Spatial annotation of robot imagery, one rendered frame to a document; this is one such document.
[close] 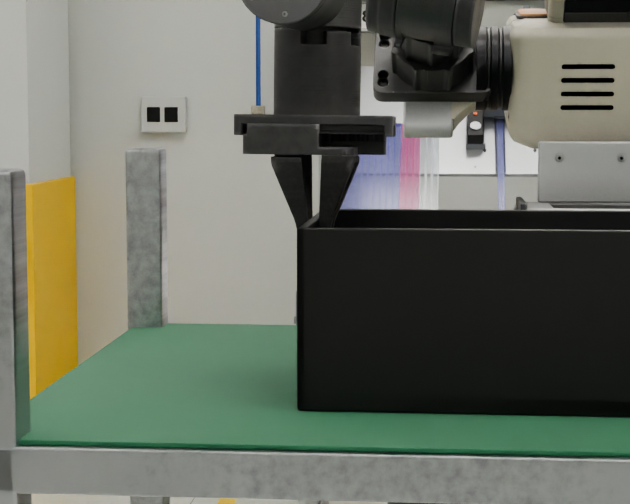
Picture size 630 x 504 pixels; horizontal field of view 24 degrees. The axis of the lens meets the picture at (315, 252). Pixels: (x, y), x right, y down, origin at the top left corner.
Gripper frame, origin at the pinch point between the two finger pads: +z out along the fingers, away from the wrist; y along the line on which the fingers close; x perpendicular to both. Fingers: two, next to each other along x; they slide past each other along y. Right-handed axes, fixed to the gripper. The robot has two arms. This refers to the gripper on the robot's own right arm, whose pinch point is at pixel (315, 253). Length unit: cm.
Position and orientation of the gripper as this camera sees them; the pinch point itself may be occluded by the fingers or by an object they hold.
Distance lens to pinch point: 96.4
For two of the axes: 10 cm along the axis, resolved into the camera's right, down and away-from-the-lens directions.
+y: 10.0, 0.2, -0.9
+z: -0.1, 10.0, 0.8
